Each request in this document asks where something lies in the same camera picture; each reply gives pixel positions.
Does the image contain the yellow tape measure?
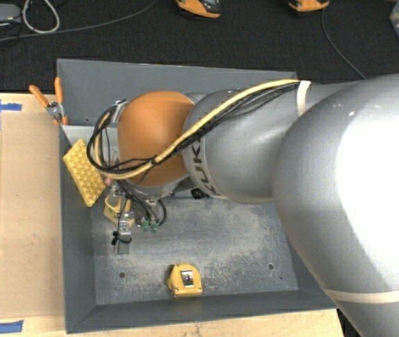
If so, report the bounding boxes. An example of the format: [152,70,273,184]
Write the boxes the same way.
[165,263,204,298]

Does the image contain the grey metal bin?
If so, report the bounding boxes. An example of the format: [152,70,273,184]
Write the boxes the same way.
[55,58,341,335]

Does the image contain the flat brown cardboard board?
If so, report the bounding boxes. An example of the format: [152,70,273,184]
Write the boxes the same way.
[0,112,66,319]

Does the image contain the yellow studded flat plate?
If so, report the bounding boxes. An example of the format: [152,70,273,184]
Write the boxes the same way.
[62,138,107,209]

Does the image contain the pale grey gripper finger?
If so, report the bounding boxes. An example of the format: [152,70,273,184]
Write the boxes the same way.
[116,218,133,256]
[109,185,125,206]

